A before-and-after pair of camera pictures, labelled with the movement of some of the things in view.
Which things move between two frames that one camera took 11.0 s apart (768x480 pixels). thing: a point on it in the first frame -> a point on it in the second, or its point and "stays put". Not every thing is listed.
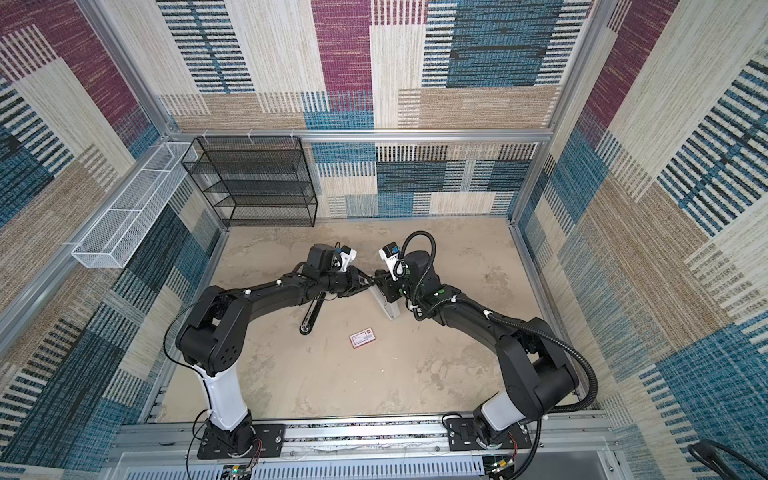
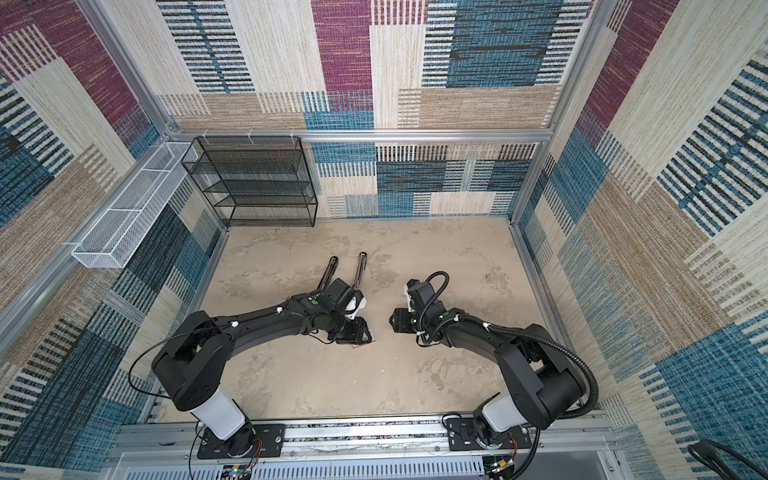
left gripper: (354, 284) -> (357, 335)
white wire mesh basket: (113, 240) stays put
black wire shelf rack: (254, 181) stays put
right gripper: (387, 286) -> (401, 321)
